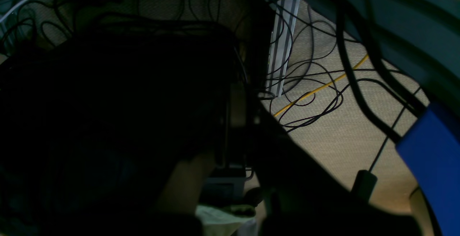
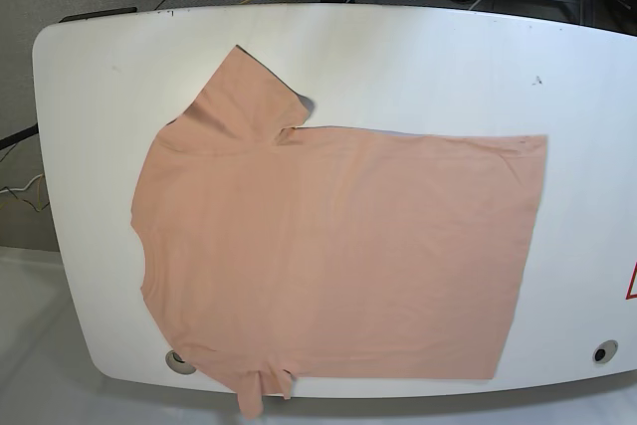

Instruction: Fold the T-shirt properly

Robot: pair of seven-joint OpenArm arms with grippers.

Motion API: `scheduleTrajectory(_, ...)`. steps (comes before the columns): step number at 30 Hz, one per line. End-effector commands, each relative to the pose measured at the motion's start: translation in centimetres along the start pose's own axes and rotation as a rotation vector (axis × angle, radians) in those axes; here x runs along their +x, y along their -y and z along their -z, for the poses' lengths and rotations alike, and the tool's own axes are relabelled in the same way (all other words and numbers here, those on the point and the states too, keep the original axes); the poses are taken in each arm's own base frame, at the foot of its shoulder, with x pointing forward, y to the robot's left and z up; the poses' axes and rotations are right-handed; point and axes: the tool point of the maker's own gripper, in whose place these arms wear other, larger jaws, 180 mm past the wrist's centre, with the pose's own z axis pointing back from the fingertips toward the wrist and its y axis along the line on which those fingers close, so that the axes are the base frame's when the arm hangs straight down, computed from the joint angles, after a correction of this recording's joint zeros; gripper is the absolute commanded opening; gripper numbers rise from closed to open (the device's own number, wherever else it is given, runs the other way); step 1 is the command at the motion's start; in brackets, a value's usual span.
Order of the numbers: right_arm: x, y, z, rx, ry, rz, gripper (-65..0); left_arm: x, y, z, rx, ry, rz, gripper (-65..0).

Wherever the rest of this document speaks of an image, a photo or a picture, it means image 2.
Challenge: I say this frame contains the white floor cable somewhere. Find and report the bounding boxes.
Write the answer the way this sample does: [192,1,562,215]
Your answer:
[0,173,46,197]

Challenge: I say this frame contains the right table cable grommet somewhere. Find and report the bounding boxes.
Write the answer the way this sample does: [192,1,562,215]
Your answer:
[592,339,618,364]

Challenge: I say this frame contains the peach pink T-shirt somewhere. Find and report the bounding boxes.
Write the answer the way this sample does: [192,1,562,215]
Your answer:
[131,48,547,418]

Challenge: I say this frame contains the left table cable grommet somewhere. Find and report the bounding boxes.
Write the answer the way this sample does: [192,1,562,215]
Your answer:
[165,350,197,375]

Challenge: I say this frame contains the table cable grommet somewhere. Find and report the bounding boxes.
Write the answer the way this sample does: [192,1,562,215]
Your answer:
[165,350,197,375]
[592,339,618,364]

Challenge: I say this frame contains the red warning triangle sticker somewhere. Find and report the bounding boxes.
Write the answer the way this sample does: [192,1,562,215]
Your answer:
[626,264,637,300]

